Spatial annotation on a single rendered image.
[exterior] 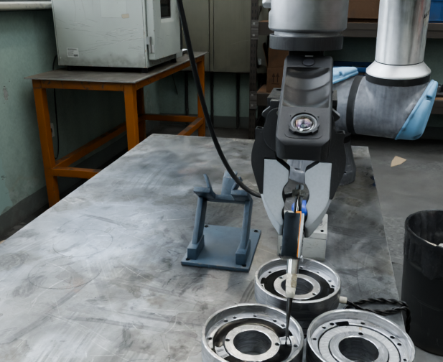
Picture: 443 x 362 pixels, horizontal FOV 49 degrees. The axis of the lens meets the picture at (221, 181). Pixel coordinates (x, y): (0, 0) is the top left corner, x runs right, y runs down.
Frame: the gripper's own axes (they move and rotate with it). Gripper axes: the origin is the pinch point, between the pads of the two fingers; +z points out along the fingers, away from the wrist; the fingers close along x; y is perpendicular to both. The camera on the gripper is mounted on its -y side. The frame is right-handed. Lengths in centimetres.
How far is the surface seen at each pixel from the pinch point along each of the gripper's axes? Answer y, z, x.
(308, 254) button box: 16.6, 12.3, -1.5
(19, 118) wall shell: 180, 38, 159
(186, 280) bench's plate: 7.1, 13.1, 14.6
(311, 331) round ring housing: -4.9, 9.5, -2.7
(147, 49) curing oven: 207, 3, 93
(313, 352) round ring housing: -8.7, 9.0, -3.0
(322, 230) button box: 17.1, 8.5, -3.2
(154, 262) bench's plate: 10.8, 13.1, 20.5
